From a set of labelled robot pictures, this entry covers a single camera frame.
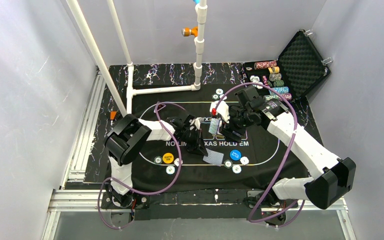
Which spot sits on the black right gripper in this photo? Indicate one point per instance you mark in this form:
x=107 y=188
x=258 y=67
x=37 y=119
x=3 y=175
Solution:
x=233 y=125

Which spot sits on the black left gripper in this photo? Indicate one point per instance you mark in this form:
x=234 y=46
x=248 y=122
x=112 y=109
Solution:
x=194 y=139

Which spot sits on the blue small blind button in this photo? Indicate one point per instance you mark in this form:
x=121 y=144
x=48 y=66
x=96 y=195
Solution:
x=235 y=155

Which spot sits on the blue playing card deck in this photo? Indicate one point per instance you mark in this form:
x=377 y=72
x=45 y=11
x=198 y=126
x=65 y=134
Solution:
x=215 y=127

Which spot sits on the white blue poker chip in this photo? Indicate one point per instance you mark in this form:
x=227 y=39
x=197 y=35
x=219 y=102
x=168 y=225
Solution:
x=244 y=160
x=222 y=97
x=177 y=162

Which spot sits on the green poker chip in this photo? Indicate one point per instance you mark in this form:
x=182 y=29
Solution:
x=158 y=160
x=215 y=97
x=228 y=164

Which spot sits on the yellow big blind button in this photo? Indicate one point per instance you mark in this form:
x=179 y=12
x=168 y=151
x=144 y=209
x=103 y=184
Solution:
x=168 y=158

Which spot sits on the white light-blue ten chip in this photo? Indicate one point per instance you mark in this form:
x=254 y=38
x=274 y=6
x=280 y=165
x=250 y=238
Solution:
x=237 y=169

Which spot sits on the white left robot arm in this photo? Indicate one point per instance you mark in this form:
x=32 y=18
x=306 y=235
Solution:
x=125 y=141

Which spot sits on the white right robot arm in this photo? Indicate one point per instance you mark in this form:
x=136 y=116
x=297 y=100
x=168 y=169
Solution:
x=330 y=177

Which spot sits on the black poker felt mat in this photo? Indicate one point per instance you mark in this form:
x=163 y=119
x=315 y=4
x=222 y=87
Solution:
x=264 y=151

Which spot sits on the white chips in case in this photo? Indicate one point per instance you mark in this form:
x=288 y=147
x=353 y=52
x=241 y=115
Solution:
x=256 y=79

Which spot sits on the green and pink chip row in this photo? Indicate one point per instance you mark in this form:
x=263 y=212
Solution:
x=286 y=96

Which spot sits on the blue chip row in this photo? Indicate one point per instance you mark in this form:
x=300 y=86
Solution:
x=281 y=90

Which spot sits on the dark green chip row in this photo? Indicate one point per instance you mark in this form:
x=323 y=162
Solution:
x=275 y=80

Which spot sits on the yellow chip row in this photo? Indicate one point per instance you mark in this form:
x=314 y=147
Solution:
x=274 y=70

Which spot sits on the red white chip row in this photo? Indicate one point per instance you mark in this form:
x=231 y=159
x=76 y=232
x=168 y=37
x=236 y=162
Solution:
x=265 y=64

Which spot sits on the black poker chip case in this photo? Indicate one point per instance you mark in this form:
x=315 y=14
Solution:
x=300 y=64

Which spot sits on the orange clamp knob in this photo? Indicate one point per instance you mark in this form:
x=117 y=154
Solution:
x=187 y=32

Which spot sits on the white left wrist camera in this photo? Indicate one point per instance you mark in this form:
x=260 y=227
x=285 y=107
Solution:
x=197 y=122

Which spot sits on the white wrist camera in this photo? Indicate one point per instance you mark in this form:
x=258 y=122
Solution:
x=220 y=109
x=197 y=122

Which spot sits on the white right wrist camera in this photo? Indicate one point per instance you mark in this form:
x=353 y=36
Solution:
x=220 y=109

